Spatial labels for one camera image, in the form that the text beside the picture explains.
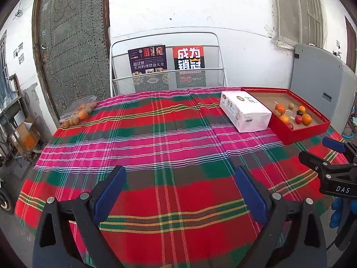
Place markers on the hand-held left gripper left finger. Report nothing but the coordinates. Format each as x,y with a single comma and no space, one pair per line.
108,198

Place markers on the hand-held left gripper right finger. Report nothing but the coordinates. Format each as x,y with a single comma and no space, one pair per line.
252,198

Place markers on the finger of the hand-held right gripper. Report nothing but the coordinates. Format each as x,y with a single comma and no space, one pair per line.
334,144
315,163

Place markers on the red cardboard box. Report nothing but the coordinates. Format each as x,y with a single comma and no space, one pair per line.
301,136

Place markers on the large orange with stem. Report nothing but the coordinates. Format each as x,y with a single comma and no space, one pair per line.
306,119

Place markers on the red tomato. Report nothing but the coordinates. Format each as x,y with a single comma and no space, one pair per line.
298,119
290,126

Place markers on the dark rough-skinned tangerine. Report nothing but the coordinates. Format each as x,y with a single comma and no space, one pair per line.
279,108

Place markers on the pile of small brown fruits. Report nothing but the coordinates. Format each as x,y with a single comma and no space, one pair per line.
73,121

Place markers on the person's right hand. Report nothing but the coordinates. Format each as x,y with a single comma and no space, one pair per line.
336,215

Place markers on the blue plastic object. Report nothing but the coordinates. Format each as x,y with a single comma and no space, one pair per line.
349,134

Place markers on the plaid tablecloth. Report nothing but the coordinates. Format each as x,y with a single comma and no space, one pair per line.
167,159

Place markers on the grey plastic panel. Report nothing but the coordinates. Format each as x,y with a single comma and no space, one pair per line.
318,75

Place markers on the white tissue pack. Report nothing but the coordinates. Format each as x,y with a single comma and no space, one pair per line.
245,111

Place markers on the small orange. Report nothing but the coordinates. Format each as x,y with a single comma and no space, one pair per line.
82,114

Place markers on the clear plastic container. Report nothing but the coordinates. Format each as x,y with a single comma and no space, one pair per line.
72,106

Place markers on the black wheel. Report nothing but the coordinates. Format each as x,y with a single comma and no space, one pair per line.
5,198

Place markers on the brown wooden door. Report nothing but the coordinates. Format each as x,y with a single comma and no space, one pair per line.
351,42

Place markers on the open cardboard box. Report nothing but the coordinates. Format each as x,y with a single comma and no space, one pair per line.
26,125

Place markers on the metal shelf cart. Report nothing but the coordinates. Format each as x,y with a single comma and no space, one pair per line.
11,122

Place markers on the barred window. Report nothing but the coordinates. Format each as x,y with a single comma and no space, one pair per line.
304,11

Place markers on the white metal mesh rack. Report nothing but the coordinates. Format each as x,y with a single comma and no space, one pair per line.
120,61

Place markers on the dark cookbook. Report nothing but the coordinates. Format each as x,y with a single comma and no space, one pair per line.
147,58

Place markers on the red and black book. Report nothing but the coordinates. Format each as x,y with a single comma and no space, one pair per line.
189,58

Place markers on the studded metal door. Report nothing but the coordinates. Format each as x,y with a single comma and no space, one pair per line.
72,47

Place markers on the metal door latch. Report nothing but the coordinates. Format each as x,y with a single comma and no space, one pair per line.
43,47

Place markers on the wall notice stickers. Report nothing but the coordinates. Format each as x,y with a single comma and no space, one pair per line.
20,54

